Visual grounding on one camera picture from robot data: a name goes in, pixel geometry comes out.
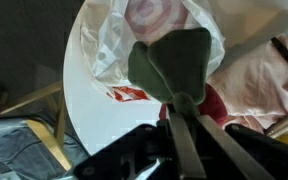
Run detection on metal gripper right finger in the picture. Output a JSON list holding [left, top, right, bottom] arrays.
[[197, 115, 275, 180]]

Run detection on wooden chair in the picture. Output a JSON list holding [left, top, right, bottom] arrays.
[[0, 81, 72, 171]]

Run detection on round white table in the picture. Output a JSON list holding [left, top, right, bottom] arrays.
[[63, 0, 288, 154]]

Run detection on pink cloth with black strap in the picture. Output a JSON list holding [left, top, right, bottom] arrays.
[[207, 41, 288, 132]]

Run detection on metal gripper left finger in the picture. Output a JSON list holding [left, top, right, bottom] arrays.
[[167, 104, 206, 180]]

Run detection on white red plastic bag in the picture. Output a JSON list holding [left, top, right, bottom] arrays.
[[80, 0, 225, 102]]

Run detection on green red plush toy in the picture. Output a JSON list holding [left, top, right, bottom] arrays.
[[128, 27, 228, 125]]

